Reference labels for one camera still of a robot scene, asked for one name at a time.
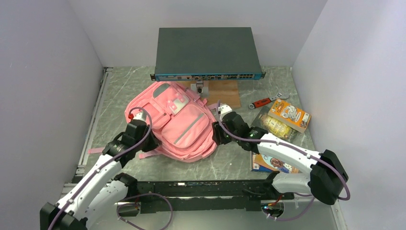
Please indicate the dark grey network switch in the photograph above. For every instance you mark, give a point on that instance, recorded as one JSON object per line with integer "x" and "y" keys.
{"x": 206, "y": 54}

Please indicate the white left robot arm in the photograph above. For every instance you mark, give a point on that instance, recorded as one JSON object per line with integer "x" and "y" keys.
{"x": 104, "y": 185}

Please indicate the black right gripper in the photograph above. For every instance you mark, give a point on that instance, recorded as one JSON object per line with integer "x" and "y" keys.
{"x": 217, "y": 135}

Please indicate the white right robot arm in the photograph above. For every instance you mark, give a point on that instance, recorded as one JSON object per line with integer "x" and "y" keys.
{"x": 321, "y": 174}

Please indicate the pink school backpack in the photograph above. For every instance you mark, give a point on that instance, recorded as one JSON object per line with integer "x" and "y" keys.
{"x": 181, "y": 120}

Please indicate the dark glossy book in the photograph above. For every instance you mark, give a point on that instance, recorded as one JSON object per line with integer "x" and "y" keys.
{"x": 274, "y": 126}

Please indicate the orange paperback book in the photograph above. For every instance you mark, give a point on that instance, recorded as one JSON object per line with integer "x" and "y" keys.
{"x": 290, "y": 115}

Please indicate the grey metal switch stand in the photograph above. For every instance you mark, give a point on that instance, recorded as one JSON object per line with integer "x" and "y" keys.
{"x": 200, "y": 88}

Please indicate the blue orange book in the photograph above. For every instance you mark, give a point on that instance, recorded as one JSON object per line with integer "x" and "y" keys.
{"x": 255, "y": 167}

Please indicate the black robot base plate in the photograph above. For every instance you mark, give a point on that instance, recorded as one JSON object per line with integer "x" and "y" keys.
{"x": 158, "y": 196}

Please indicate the brown wooden board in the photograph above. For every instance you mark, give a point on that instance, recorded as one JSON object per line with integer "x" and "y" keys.
{"x": 224, "y": 90}

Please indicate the red handled adjustable wrench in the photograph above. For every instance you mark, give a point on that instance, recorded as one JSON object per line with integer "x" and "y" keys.
{"x": 265, "y": 101}

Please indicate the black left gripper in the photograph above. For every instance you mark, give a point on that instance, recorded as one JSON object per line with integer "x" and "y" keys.
{"x": 154, "y": 143}

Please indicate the tan cover Othello book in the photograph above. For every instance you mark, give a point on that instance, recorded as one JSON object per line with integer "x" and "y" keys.
{"x": 276, "y": 164}

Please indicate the aluminium frame rail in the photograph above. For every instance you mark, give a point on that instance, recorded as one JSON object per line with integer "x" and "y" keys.
{"x": 80, "y": 171}

